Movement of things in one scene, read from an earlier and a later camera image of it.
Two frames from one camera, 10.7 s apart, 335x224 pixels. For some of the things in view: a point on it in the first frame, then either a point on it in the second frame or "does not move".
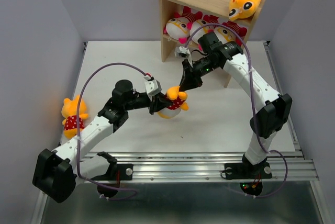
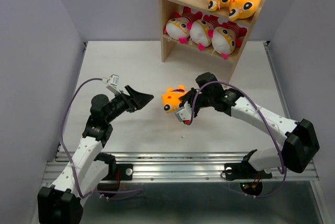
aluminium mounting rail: x=287 y=167 does not move
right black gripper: x=190 y=80 → x=187 y=97
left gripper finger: x=162 y=101 → x=137 y=99
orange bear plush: x=69 y=111 → x=170 y=100
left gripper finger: x=154 y=108 → x=133 y=109
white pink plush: x=227 y=35 does not move
